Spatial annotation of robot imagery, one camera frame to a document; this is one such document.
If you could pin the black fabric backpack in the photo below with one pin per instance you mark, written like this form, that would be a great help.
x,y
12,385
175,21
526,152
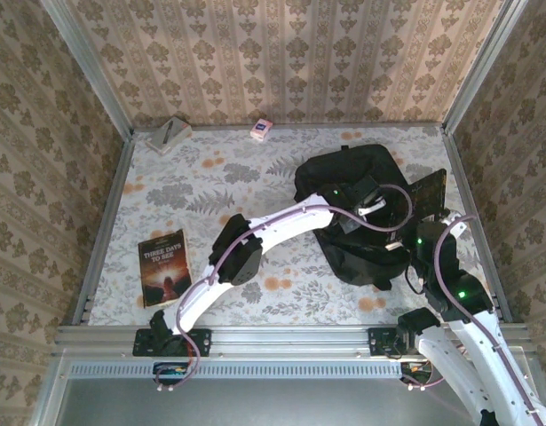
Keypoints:
x,y
366,266

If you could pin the worn paperback raft cover book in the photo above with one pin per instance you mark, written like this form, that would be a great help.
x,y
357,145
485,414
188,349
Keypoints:
x,y
428,195

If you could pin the grey marker pen box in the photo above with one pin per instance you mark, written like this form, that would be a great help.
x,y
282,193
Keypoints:
x,y
172,133

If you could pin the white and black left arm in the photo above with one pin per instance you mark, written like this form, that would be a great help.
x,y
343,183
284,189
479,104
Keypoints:
x,y
281,222

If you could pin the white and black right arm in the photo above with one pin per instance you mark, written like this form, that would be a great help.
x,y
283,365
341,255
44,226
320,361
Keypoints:
x,y
485,364

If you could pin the floral patterned table cover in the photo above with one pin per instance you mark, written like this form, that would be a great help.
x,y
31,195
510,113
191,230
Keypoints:
x,y
255,177

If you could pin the small pink box blue label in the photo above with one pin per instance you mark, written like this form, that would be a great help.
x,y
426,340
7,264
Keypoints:
x,y
260,129

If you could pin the Three Days to See book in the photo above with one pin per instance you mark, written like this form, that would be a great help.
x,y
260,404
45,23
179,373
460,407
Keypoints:
x,y
163,266

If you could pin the grey metal panel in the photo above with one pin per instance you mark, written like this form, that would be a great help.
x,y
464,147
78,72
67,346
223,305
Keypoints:
x,y
277,404

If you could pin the white plastic bracket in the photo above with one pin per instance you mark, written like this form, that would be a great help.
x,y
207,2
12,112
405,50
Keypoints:
x,y
370,208

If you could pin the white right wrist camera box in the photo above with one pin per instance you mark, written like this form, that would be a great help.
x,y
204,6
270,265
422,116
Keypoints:
x,y
454,222

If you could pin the aluminium table side rail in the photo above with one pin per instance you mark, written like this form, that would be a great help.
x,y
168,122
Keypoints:
x,y
113,199
469,199

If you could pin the aluminium table front rail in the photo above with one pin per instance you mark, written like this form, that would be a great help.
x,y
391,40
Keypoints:
x,y
290,341

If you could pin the aluminium frame post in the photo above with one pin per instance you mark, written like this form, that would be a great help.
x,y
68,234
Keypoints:
x,y
482,66
91,66

